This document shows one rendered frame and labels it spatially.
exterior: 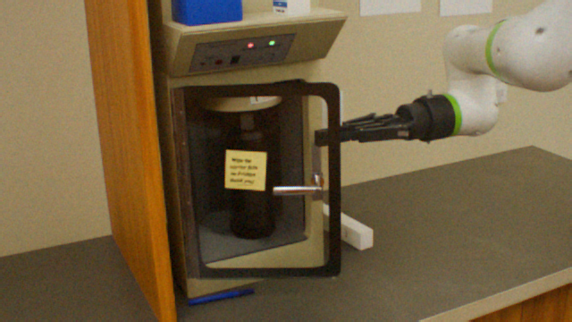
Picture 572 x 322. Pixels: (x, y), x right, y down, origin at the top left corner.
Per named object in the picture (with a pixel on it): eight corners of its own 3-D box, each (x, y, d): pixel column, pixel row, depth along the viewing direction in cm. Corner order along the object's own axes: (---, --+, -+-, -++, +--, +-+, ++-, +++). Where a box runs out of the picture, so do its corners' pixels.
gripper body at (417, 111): (407, 97, 139) (369, 104, 135) (432, 106, 131) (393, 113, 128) (407, 132, 141) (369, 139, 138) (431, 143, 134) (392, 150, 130)
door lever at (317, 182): (274, 188, 129) (273, 175, 128) (323, 187, 128) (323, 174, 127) (273, 199, 124) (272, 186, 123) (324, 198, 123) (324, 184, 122)
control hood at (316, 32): (165, 75, 123) (161, 21, 120) (321, 56, 136) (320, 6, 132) (183, 87, 113) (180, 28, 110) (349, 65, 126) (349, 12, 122)
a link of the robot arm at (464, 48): (487, 88, 110) (550, 82, 110) (482, 21, 109) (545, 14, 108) (439, 79, 146) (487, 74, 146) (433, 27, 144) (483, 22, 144)
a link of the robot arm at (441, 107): (454, 147, 136) (427, 135, 144) (457, 91, 133) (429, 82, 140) (431, 151, 134) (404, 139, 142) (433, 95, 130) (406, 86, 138)
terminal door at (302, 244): (191, 277, 137) (174, 86, 124) (340, 276, 135) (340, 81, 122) (191, 279, 136) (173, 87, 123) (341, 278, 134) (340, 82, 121)
